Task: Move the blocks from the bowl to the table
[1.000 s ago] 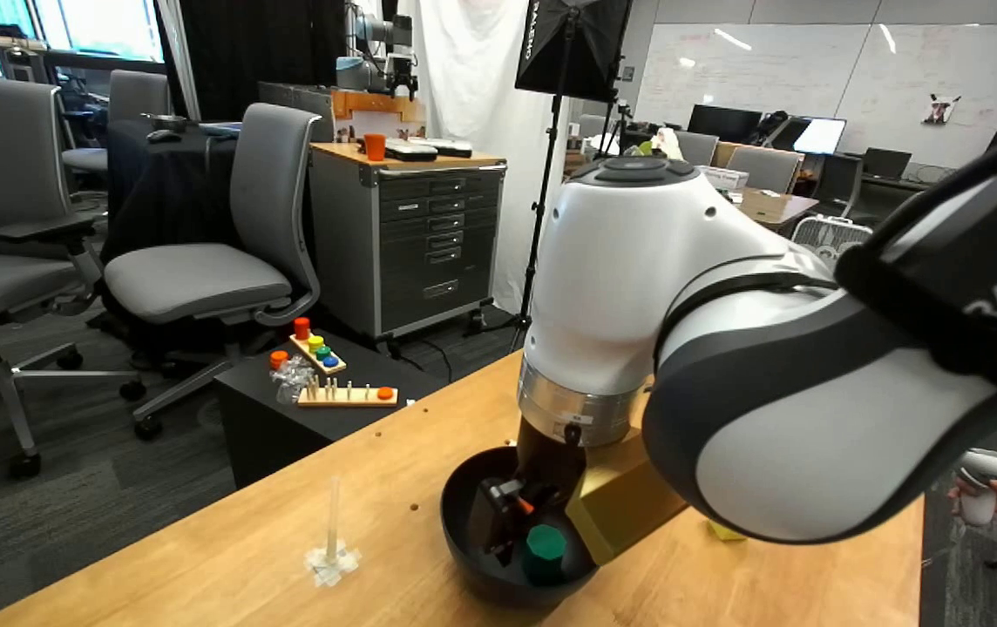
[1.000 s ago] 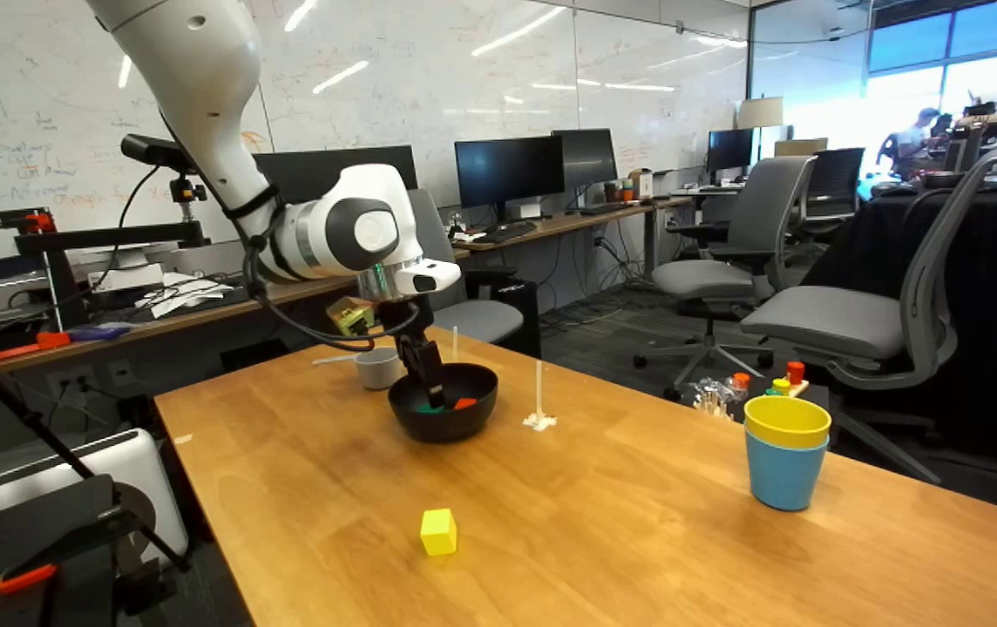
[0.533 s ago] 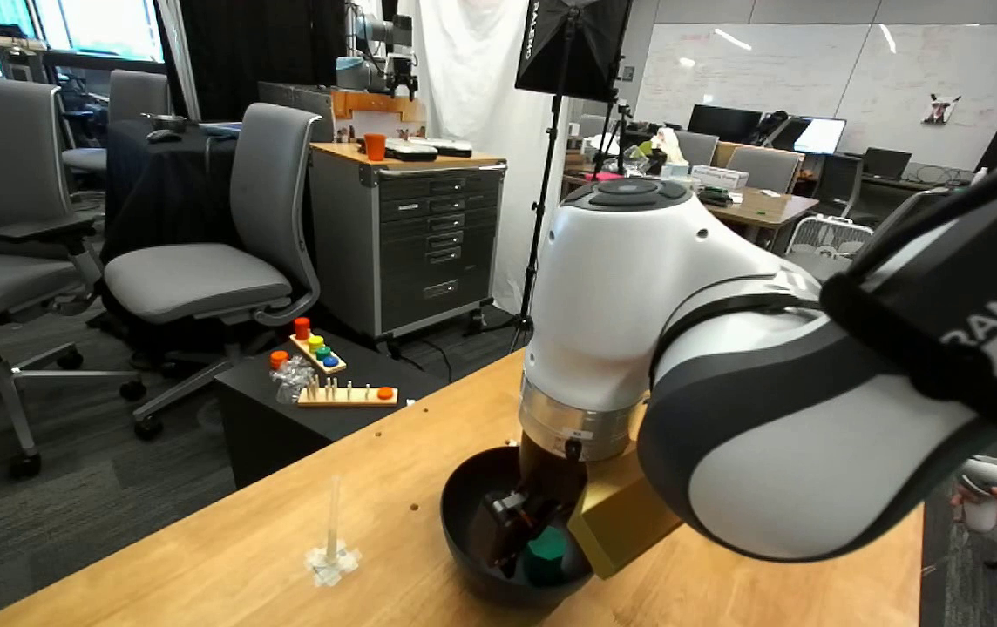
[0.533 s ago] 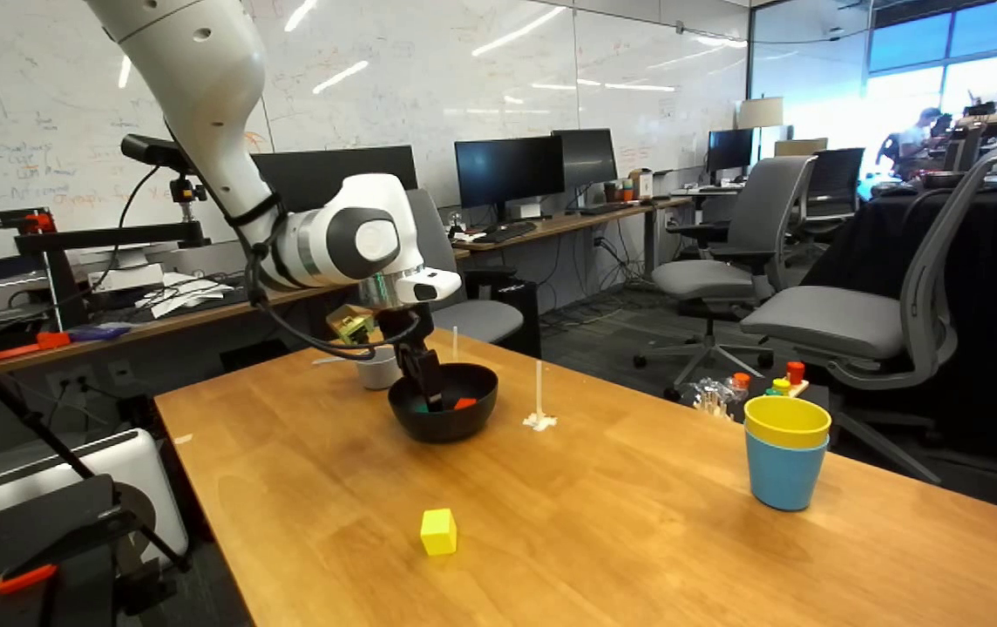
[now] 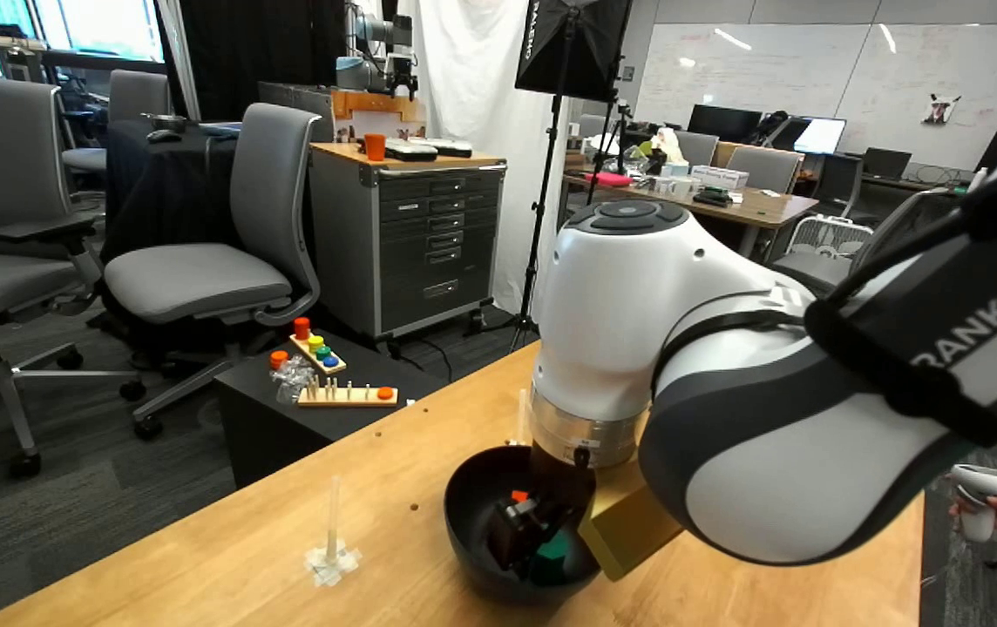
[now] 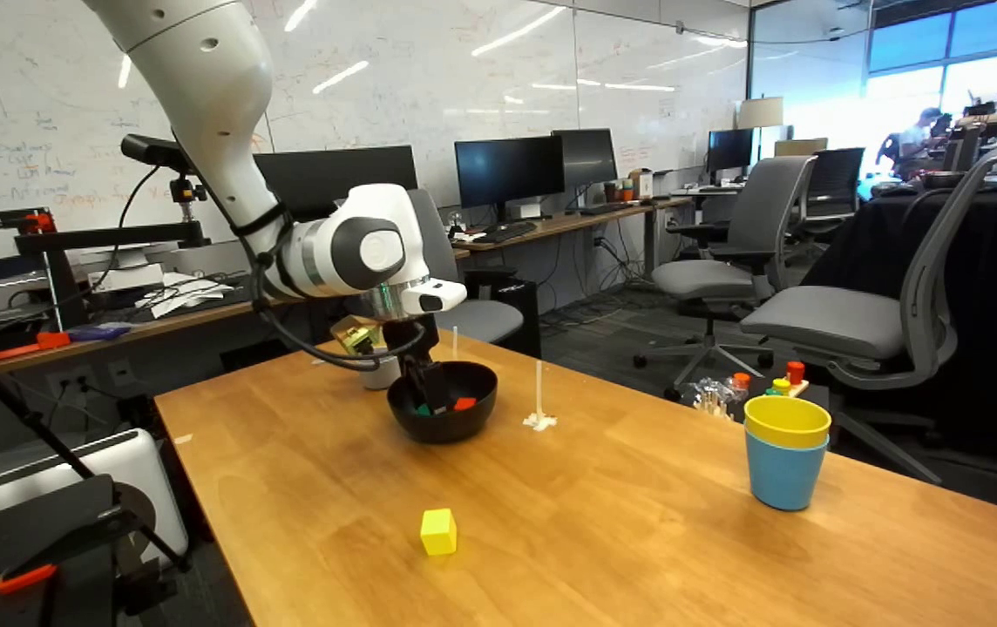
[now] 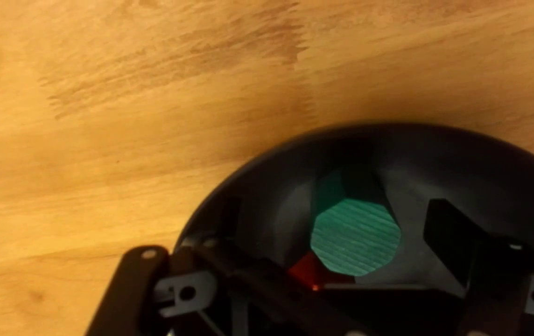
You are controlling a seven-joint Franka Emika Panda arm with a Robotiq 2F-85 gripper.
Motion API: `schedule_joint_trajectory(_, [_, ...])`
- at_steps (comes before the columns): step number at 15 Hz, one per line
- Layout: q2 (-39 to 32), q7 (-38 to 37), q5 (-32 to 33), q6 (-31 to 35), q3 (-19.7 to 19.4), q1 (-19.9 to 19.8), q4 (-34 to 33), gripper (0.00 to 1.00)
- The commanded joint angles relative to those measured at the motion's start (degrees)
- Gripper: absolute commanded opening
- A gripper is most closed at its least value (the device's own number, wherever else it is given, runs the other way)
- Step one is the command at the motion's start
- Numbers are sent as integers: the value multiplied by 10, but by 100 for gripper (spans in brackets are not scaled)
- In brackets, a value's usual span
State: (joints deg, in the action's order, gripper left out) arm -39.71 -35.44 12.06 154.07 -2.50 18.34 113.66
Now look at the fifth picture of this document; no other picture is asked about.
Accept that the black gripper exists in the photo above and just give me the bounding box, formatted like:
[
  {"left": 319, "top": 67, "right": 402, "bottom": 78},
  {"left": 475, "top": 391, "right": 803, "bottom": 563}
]
[{"left": 486, "top": 441, "right": 603, "bottom": 575}]

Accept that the white handheld controller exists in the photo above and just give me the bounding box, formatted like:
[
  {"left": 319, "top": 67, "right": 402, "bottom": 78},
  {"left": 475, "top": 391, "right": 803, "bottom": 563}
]
[{"left": 945, "top": 461, "right": 997, "bottom": 546}]

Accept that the black bowl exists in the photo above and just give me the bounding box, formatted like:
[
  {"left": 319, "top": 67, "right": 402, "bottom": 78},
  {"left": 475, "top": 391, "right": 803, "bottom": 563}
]
[{"left": 440, "top": 441, "right": 606, "bottom": 606}]

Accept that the clear plastic stand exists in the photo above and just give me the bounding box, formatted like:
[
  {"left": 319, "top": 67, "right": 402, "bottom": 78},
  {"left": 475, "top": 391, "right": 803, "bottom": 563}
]
[
  {"left": 300, "top": 470, "right": 364, "bottom": 593},
  {"left": 506, "top": 388, "right": 534, "bottom": 448}
]

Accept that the wooden toy board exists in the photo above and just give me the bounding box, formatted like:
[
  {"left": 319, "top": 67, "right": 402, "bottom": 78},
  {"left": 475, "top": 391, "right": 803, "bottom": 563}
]
[{"left": 292, "top": 377, "right": 404, "bottom": 413}]

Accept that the black low table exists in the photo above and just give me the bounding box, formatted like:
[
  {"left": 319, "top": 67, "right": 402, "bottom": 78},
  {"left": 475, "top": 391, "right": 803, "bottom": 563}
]
[{"left": 212, "top": 339, "right": 458, "bottom": 491}]

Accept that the colourful peg toy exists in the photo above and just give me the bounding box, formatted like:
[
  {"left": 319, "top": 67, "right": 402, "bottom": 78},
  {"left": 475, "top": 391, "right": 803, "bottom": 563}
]
[{"left": 286, "top": 312, "right": 350, "bottom": 379}]

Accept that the orange capped clear bottle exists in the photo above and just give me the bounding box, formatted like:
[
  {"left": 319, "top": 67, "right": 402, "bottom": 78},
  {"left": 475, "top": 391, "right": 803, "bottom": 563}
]
[{"left": 264, "top": 344, "right": 319, "bottom": 408}]

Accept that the grey metal drawer cabinet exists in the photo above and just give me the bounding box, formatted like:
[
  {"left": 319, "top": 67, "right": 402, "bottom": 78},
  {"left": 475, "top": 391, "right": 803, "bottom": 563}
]
[{"left": 307, "top": 139, "right": 512, "bottom": 344}]

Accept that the black light stand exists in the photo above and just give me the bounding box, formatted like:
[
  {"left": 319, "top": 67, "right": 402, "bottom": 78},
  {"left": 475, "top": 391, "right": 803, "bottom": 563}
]
[{"left": 516, "top": 17, "right": 583, "bottom": 343}]

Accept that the white flat device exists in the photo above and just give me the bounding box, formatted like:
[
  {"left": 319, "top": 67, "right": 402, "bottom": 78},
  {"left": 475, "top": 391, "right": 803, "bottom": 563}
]
[{"left": 385, "top": 137, "right": 443, "bottom": 163}]

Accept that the cluttered wooden desk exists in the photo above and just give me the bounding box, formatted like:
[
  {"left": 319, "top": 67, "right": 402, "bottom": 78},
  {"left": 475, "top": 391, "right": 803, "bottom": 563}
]
[{"left": 591, "top": 171, "right": 822, "bottom": 265}]

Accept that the white curtain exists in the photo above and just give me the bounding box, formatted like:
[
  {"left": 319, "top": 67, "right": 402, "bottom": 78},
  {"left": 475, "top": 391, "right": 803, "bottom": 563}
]
[{"left": 408, "top": 0, "right": 579, "bottom": 332}]

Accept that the orange labelled box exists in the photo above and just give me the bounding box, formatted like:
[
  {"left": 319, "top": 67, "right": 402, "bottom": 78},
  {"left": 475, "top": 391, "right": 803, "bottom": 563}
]
[{"left": 327, "top": 88, "right": 429, "bottom": 142}]

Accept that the black computer monitor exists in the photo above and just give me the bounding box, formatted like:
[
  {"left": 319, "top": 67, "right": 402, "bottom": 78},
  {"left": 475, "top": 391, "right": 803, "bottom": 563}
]
[{"left": 687, "top": 100, "right": 763, "bottom": 148}]

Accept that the black cloth covered table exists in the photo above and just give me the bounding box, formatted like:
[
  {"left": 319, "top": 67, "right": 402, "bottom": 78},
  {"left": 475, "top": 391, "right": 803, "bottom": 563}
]
[{"left": 103, "top": 115, "right": 249, "bottom": 267}]

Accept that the black softbox light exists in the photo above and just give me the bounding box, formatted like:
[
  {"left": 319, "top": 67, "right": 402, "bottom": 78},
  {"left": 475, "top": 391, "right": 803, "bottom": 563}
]
[{"left": 512, "top": 0, "right": 640, "bottom": 106}]

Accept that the black curtain panel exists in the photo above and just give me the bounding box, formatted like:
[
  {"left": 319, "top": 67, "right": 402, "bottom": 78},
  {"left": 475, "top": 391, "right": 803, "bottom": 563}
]
[{"left": 179, "top": 0, "right": 351, "bottom": 125}]

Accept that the bright window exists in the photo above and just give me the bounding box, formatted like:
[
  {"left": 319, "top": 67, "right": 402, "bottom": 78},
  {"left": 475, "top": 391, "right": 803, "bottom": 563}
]
[{"left": 0, "top": 0, "right": 170, "bottom": 70}]

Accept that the yellowish wrist camera box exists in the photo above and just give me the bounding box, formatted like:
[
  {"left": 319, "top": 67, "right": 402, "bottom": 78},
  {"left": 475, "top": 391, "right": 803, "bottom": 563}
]
[{"left": 574, "top": 484, "right": 687, "bottom": 586}]

